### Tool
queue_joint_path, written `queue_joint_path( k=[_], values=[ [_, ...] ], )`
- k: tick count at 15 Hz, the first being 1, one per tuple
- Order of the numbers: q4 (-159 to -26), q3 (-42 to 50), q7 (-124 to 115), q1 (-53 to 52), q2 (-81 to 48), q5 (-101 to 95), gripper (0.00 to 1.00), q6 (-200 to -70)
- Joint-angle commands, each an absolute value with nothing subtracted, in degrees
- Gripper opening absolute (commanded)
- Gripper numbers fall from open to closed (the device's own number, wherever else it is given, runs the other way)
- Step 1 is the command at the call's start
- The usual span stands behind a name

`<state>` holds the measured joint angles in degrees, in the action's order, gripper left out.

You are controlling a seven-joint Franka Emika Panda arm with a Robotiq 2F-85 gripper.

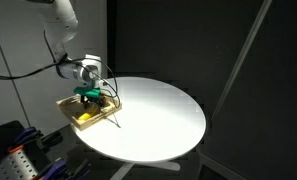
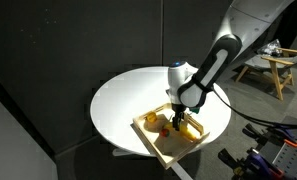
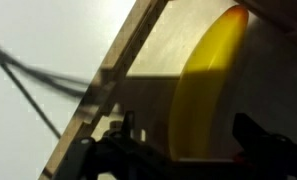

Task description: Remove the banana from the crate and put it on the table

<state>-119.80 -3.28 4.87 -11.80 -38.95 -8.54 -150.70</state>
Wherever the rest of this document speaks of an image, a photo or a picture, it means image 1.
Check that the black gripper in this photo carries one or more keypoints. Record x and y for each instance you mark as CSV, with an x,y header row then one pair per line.
x,y
101,100

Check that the yellow banana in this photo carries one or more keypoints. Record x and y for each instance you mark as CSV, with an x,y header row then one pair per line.
x,y
86,115

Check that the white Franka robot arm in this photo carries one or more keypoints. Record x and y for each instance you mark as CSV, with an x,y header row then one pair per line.
x,y
61,23

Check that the wooden slatted crate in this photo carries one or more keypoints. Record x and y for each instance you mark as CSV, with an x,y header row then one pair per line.
x,y
71,116

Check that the black clamp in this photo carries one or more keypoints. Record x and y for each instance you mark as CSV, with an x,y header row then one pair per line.
x,y
53,138

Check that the purple spring clamp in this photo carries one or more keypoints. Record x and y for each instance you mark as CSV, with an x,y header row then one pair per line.
x,y
54,168

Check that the purple clamp with orange tip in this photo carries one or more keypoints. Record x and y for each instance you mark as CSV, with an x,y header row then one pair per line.
x,y
24,135

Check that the white table base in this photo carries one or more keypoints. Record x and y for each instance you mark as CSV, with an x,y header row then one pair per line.
x,y
161,165

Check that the perforated metal plate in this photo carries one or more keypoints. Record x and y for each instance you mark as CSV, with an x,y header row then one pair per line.
x,y
11,165

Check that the grey diagonal pole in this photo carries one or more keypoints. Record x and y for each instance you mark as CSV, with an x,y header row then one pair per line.
x,y
241,56

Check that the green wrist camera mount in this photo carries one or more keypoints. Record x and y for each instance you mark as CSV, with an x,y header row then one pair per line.
x,y
88,90

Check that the thin dark wall rod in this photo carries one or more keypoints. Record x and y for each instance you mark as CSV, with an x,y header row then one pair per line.
x,y
8,66

